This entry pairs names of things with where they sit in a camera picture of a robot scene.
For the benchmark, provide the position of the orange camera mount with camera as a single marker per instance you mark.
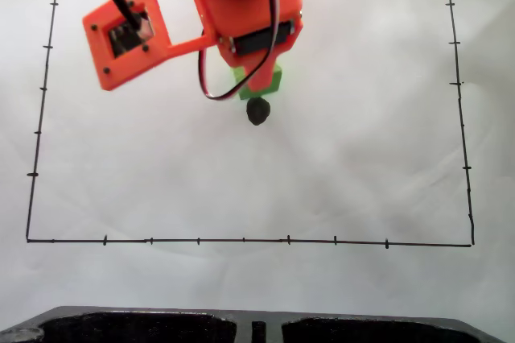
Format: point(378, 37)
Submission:
point(120, 65)

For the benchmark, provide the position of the green textured foam block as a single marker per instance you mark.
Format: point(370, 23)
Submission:
point(277, 79)

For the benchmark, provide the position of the black dot marker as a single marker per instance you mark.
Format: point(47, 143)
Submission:
point(258, 111)

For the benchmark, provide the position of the white paper sheet, drawn lines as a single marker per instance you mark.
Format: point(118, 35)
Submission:
point(161, 166)

